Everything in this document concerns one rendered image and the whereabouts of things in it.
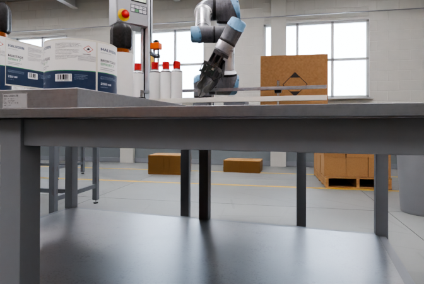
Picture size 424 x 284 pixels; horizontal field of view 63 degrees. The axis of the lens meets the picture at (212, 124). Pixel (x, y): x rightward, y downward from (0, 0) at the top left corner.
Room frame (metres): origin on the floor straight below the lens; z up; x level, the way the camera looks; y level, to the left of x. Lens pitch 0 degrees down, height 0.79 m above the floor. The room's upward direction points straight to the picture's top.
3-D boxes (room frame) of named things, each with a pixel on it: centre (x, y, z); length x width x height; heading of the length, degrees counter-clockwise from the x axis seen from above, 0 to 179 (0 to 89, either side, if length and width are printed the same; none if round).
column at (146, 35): (1.75, 0.34, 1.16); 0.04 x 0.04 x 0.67; 73
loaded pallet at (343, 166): (4.98, -1.97, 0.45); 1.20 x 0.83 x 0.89; 170
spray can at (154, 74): (1.57, 0.26, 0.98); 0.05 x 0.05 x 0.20
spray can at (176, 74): (1.55, 0.16, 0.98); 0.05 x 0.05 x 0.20
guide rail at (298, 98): (1.48, 0.07, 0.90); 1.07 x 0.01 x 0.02; 73
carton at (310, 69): (1.68, -0.39, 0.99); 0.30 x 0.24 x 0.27; 80
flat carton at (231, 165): (6.13, -0.57, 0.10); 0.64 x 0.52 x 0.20; 76
